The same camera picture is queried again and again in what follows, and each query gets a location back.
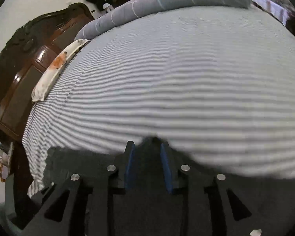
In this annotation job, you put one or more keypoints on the floral white orange pillow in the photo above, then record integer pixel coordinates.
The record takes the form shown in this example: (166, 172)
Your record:
(52, 73)

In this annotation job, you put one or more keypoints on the grey white striped bed sheet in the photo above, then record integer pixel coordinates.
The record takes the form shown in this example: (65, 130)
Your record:
(216, 82)

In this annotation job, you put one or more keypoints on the pile of clothes on cabinet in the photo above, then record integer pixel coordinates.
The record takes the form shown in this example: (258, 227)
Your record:
(282, 10)

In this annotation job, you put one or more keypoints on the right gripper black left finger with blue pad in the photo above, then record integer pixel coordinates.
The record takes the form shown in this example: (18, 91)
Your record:
(78, 199)

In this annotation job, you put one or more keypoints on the black denim pants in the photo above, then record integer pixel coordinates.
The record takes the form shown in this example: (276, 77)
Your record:
(152, 189)

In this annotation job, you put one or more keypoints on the dark wooden headboard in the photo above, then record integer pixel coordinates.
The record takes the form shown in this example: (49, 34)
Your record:
(26, 57)

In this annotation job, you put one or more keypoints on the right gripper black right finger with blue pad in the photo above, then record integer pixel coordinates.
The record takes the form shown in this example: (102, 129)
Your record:
(204, 201)

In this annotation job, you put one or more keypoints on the grey rolled duvet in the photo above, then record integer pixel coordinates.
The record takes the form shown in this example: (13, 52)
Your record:
(136, 9)

